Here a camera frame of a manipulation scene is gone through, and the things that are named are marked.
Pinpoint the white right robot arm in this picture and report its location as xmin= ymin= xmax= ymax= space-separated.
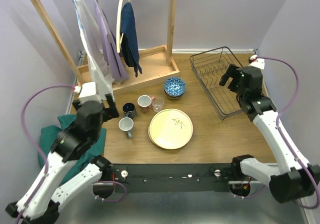
xmin=219 ymin=64 xmax=320 ymax=203

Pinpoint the grey blue mug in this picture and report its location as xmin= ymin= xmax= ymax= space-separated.
xmin=118 ymin=117 xmax=134 ymax=139

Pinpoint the white hanging garment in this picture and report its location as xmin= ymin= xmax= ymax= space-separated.
xmin=73 ymin=0 xmax=114 ymax=100

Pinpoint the dark ceramic bowl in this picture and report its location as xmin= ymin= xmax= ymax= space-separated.
xmin=164 ymin=91 xmax=184 ymax=100

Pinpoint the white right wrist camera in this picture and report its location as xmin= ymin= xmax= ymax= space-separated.
xmin=248 ymin=54 xmax=265 ymax=70

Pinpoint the dark blue mug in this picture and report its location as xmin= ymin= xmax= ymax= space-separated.
xmin=122 ymin=103 xmax=137 ymax=119

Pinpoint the black wire dish rack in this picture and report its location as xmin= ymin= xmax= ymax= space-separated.
xmin=189 ymin=46 xmax=253 ymax=120

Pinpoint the orange rimmed bird plate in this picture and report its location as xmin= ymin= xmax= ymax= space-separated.
xmin=147 ymin=125 xmax=159 ymax=147

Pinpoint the wooden clothes rack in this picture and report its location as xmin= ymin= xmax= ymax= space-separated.
xmin=30 ymin=0 xmax=180 ymax=94

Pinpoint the green cloth pile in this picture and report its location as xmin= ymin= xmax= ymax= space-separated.
xmin=39 ymin=114 xmax=107 ymax=186

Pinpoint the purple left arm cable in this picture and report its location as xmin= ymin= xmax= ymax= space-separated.
xmin=13 ymin=84 xmax=127 ymax=224

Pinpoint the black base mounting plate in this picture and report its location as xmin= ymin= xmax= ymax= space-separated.
xmin=102 ymin=163 xmax=248 ymax=193

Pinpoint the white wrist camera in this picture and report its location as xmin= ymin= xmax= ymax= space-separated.
xmin=72 ymin=82 xmax=102 ymax=104
xmin=248 ymin=54 xmax=265 ymax=70

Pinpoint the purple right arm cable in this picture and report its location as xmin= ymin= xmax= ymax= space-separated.
xmin=233 ymin=56 xmax=320 ymax=209

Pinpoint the cream plate with branch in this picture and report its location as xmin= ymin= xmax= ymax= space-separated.
xmin=149 ymin=109 xmax=193 ymax=150

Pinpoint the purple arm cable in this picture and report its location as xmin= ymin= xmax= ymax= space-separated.
xmin=233 ymin=56 xmax=320 ymax=209
xmin=13 ymin=84 xmax=127 ymax=224

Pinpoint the navy hanging garment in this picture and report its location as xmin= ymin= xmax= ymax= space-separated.
xmin=120 ymin=2 xmax=143 ymax=77

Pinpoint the lavender hanging garment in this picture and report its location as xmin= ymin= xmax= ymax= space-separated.
xmin=94 ymin=0 xmax=129 ymax=84

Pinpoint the clear drinking glass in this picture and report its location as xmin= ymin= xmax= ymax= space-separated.
xmin=151 ymin=96 xmax=164 ymax=113

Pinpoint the cream round hanger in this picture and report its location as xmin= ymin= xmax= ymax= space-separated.
xmin=115 ymin=0 xmax=131 ymax=53

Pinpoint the pink mug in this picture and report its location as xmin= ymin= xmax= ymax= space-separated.
xmin=137 ymin=95 xmax=155 ymax=113

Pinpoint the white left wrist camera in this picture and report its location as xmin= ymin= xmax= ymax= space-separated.
xmin=72 ymin=82 xmax=102 ymax=104

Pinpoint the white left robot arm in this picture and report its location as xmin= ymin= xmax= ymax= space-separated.
xmin=5 ymin=94 xmax=119 ymax=224

